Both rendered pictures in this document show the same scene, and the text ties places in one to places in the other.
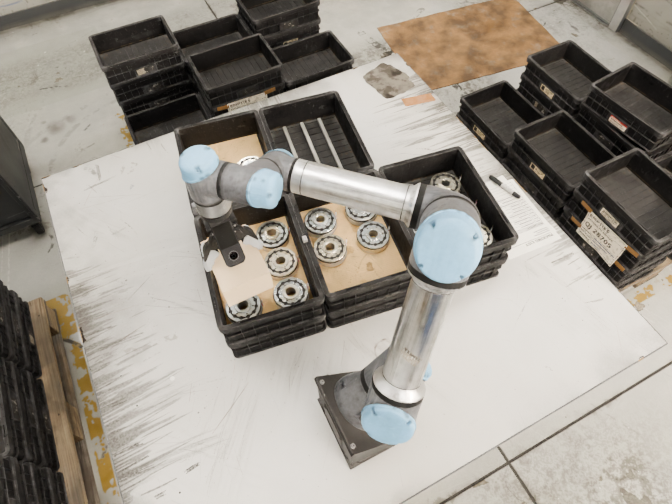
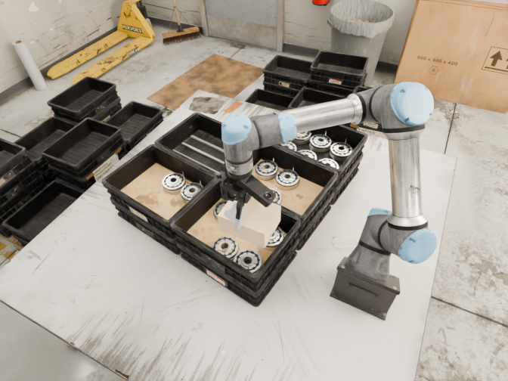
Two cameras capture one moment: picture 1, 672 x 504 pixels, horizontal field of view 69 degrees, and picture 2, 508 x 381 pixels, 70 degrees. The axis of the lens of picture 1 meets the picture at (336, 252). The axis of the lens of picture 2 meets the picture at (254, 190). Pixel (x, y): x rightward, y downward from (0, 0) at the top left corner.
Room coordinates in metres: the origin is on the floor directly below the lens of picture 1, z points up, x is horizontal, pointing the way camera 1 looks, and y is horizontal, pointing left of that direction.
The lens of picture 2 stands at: (0.04, 0.65, 1.98)
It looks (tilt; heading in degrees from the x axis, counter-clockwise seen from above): 47 degrees down; 325
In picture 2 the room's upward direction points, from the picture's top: 2 degrees counter-clockwise
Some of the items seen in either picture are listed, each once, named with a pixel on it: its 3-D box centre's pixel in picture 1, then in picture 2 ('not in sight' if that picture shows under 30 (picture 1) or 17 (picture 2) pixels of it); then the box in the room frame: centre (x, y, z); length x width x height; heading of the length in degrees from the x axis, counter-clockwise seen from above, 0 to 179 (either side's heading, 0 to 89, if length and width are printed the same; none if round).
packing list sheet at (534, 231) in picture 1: (509, 215); not in sight; (1.03, -0.63, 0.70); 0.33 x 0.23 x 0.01; 26
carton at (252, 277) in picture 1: (237, 264); (249, 218); (0.63, 0.25, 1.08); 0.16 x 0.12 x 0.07; 26
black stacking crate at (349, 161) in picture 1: (314, 149); (208, 150); (1.22, 0.06, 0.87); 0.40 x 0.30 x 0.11; 17
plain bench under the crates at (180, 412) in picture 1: (322, 297); (252, 255); (0.91, 0.06, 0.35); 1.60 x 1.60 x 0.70; 26
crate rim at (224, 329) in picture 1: (256, 257); (235, 224); (0.75, 0.23, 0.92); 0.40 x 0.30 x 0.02; 17
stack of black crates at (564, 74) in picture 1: (562, 95); (290, 85); (2.10, -1.25, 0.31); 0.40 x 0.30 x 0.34; 26
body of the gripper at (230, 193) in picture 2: (219, 220); (238, 181); (0.66, 0.26, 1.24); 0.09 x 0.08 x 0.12; 26
